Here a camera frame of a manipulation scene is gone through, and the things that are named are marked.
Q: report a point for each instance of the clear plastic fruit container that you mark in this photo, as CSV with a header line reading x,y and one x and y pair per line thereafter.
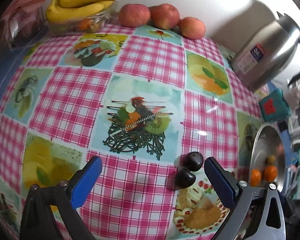
x,y
91,24

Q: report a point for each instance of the checkered fruit tablecloth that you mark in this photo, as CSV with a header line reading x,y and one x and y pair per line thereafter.
x,y
138,98

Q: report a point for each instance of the teal box with red print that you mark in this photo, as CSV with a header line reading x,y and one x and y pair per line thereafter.
x,y
274,107

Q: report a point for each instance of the large orange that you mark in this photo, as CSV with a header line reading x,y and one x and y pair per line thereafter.
x,y
255,177

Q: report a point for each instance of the stainless steel thermos jug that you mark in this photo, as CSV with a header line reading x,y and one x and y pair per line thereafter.
x,y
268,52

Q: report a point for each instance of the pink flower bouquet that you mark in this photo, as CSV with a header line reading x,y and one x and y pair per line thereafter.
x,y
20,21

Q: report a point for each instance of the dark plum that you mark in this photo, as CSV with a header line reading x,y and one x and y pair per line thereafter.
x,y
193,161
184,179

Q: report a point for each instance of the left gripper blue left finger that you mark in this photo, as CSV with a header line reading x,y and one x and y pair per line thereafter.
x,y
83,181

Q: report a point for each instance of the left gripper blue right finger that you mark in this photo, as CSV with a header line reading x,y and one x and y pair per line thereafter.
x,y
222,181

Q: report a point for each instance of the small mandarin orange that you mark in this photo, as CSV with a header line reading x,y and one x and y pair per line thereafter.
x,y
270,173

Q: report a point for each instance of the stainless steel plate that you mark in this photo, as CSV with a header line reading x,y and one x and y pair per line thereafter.
x,y
268,142

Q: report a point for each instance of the black power adapter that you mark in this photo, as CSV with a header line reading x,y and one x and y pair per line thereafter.
x,y
282,125

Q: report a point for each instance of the brown longan fruit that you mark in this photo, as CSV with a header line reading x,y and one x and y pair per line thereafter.
x,y
271,160

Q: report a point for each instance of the white desk lamp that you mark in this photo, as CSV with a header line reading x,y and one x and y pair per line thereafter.
x,y
294,102

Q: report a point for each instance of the red apple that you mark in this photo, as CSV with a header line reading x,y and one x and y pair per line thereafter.
x,y
164,16
134,15
192,28

